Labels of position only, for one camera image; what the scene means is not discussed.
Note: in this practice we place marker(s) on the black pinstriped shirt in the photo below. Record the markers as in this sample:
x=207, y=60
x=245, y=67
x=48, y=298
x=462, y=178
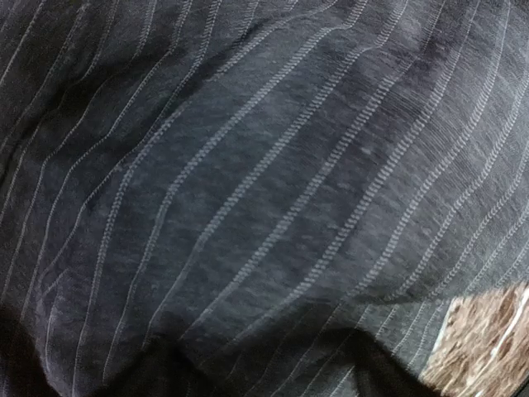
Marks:
x=254, y=198

